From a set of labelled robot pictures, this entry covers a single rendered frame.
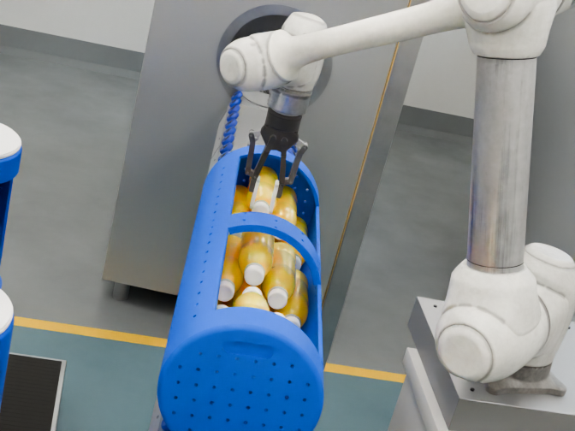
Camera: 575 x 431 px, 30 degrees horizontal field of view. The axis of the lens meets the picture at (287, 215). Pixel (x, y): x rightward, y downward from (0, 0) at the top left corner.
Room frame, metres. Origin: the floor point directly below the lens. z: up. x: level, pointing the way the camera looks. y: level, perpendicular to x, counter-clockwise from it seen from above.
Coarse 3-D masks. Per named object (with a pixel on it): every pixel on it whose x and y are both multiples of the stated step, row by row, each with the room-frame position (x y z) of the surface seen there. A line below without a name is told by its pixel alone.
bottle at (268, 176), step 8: (264, 168) 2.37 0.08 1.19; (264, 176) 2.32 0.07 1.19; (272, 176) 2.34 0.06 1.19; (248, 184) 2.33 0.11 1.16; (264, 184) 2.28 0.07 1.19; (272, 184) 2.30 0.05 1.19; (248, 192) 2.26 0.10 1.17; (264, 192) 2.24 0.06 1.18; (272, 192) 2.25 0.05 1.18; (248, 200) 2.23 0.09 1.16; (256, 200) 2.22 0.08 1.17; (264, 200) 2.22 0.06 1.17; (248, 208) 2.24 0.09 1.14
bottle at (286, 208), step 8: (288, 192) 2.37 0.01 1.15; (280, 200) 2.31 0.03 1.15; (288, 200) 2.32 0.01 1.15; (296, 200) 2.38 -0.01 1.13; (280, 208) 2.27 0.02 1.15; (288, 208) 2.28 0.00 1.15; (296, 208) 2.33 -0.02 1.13; (280, 216) 2.24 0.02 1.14; (288, 216) 2.25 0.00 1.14; (296, 216) 2.28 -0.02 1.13
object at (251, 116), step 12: (240, 108) 3.55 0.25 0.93; (252, 108) 3.59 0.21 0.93; (264, 108) 3.60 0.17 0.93; (240, 120) 3.43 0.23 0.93; (252, 120) 3.46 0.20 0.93; (264, 120) 3.49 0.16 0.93; (240, 132) 3.31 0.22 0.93; (216, 144) 3.32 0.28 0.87; (240, 144) 3.20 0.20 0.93; (264, 144) 3.26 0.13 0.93; (216, 156) 3.14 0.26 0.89; (156, 408) 1.80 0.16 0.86; (156, 420) 1.74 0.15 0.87
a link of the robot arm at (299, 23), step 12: (300, 12) 2.21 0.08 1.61; (288, 24) 2.18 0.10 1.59; (300, 24) 2.16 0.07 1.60; (312, 24) 2.17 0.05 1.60; (324, 24) 2.19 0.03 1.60; (300, 72) 2.13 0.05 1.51; (312, 72) 2.16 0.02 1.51; (288, 84) 2.13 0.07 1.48; (300, 84) 2.15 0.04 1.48; (312, 84) 2.18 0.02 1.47
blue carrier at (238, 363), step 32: (224, 160) 2.37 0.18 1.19; (256, 160) 2.40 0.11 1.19; (288, 160) 2.36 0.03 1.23; (224, 192) 2.15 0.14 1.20; (224, 224) 1.97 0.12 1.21; (256, 224) 1.95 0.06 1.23; (288, 224) 2.00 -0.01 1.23; (192, 256) 1.92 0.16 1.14; (224, 256) 1.83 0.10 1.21; (192, 288) 1.74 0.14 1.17; (320, 288) 1.95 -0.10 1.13; (192, 320) 1.60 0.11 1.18; (224, 320) 1.56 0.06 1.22; (256, 320) 1.57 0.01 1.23; (320, 320) 1.82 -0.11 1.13; (192, 352) 1.54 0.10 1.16; (224, 352) 1.54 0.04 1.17; (256, 352) 1.55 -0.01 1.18; (288, 352) 1.55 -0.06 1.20; (320, 352) 1.70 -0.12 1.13; (160, 384) 1.54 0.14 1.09; (192, 384) 1.54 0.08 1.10; (224, 384) 1.54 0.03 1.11; (256, 384) 1.55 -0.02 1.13; (288, 384) 1.55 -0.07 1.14; (320, 384) 1.56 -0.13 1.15; (192, 416) 1.54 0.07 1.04; (224, 416) 1.55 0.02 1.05; (256, 416) 1.55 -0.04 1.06; (288, 416) 1.55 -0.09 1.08
